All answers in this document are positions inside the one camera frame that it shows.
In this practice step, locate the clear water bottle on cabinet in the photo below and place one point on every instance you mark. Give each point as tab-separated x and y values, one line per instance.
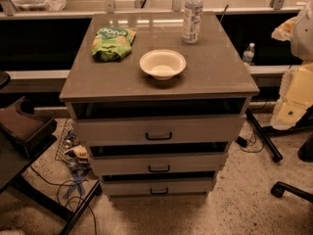
192	21

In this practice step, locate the black stand leg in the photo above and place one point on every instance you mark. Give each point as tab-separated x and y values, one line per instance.
277	157

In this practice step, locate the small water bottle behind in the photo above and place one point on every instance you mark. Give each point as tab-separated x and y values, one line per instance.
249	54

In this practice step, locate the black office chair caster leg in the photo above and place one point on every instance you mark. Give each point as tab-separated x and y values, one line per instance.
279	188

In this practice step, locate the grey top drawer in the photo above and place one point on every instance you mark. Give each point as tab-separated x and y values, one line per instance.
157	130

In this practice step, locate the dark brown chair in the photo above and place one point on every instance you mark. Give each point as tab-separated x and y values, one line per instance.
24	138

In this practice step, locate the wire basket with clutter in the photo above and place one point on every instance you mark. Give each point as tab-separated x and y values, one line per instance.
70	152

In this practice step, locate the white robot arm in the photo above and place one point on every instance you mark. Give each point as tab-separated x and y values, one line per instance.
296	89

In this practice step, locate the grey bottom drawer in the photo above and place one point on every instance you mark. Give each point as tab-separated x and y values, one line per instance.
179	186

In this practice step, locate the white paper bowl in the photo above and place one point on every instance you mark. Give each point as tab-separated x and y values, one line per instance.
162	64

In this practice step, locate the grey drawer cabinet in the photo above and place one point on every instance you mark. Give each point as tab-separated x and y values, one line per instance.
215	82

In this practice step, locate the blue tape cross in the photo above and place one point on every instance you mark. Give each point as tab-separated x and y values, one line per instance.
76	184

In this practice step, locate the green chip bag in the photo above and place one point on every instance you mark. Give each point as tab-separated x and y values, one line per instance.
112	43

